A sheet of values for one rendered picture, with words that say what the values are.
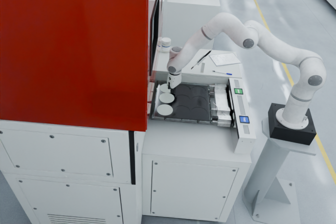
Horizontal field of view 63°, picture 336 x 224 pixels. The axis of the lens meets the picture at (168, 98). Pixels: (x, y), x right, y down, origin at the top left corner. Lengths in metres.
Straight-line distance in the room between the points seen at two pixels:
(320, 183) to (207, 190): 1.29
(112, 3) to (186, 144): 1.04
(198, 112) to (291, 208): 1.24
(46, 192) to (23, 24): 1.02
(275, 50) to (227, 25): 0.28
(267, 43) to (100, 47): 0.93
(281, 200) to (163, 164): 1.22
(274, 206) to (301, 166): 0.56
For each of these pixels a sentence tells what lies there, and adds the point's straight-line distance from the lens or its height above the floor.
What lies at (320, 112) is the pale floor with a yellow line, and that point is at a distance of 3.60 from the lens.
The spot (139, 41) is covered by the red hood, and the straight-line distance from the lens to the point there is 0.89.
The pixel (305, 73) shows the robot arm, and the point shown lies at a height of 1.30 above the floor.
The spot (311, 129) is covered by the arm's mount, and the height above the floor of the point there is 0.93.
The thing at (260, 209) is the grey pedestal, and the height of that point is 0.01.
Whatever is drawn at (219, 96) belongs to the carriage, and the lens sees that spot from 1.92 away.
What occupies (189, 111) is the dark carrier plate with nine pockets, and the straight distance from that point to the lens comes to 1.74.
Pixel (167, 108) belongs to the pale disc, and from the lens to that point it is 1.74.
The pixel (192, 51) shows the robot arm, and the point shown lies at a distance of 1.58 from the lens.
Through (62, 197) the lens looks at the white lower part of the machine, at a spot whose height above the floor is 0.62.
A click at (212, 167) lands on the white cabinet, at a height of 0.75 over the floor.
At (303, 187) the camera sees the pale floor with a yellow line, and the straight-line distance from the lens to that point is 2.79.
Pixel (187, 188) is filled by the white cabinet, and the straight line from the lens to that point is 1.87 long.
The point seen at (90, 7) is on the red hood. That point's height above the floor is 1.75.
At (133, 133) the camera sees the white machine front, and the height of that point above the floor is 1.22.
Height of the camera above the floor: 2.09
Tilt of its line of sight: 41 degrees down
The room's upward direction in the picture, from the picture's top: 4 degrees clockwise
